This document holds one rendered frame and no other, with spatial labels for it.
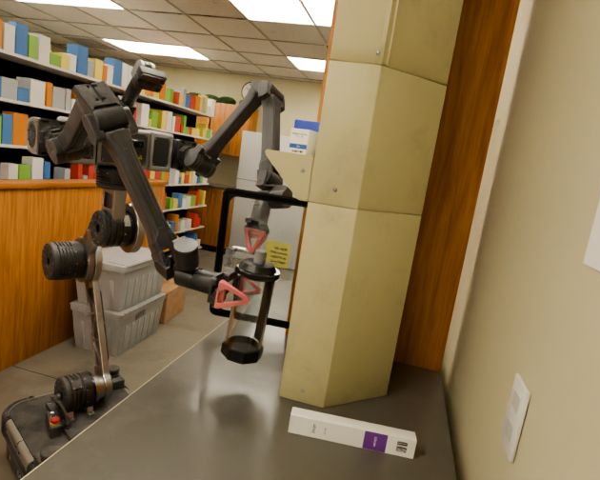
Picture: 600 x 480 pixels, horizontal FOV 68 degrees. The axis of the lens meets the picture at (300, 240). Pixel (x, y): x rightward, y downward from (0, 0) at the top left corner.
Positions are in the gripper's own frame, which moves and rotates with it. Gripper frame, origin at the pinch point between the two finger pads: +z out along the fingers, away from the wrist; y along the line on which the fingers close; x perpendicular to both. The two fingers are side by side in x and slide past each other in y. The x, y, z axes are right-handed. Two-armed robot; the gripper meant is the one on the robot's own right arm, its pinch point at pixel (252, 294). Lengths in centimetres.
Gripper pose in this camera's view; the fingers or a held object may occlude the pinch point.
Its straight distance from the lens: 108.5
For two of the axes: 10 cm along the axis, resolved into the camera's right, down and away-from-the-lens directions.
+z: 9.5, 2.5, -1.9
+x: -2.1, 9.6, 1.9
